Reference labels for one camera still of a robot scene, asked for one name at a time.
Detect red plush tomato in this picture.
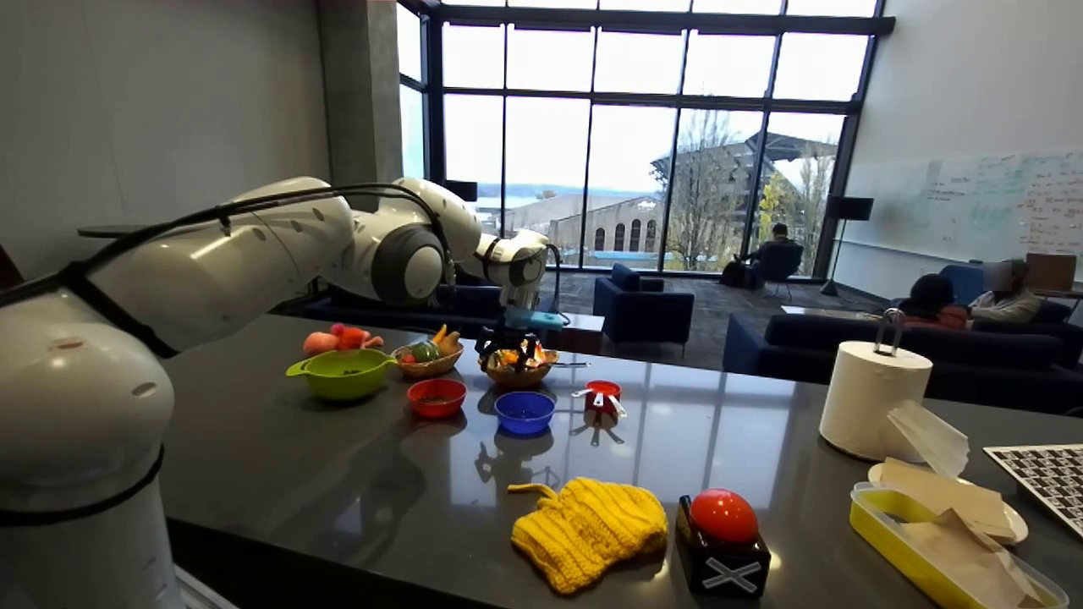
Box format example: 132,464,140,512
329,320,387,356

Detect metal paper towel holder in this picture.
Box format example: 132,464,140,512
874,305,911,357

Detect dark blue armchair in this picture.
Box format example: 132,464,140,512
594,259,698,347

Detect orange plastic bowl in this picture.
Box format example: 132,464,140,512
404,375,470,421

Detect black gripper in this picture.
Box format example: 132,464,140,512
486,300,548,375

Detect blue plastic bowl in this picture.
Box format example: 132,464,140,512
495,387,560,439

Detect red measuring cup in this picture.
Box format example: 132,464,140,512
571,380,627,433

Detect person seated by window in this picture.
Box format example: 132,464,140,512
742,221,805,287

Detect green plastic bowl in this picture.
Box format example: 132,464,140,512
284,343,398,406

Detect clear plastic lid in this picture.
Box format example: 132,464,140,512
884,394,973,477

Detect yellow knitted cloth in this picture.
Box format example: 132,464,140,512
508,472,675,597

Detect yellow plastic container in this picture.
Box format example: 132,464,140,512
848,479,1072,609

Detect dark blue two-seat sofa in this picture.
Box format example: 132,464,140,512
723,312,1083,416

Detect snack packet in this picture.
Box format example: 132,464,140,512
486,343,554,380

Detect person in red top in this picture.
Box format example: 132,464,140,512
898,269,975,336

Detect white paper towel roll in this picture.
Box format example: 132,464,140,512
817,338,939,464

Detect bright blue lounge chair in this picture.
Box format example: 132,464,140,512
939,259,996,305

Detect black white checkerboard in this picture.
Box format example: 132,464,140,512
981,439,1083,536

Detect wooden coffee table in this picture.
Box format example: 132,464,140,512
548,309,609,353

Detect shallow wicker fruit basket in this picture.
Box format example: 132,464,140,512
390,336,469,383

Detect yellow wicker basket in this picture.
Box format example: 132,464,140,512
477,342,562,392

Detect person in beige jacket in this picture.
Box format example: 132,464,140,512
970,258,1049,329

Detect brown paper napkins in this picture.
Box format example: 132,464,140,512
876,453,1047,609

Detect black speaker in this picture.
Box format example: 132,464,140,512
825,192,876,224

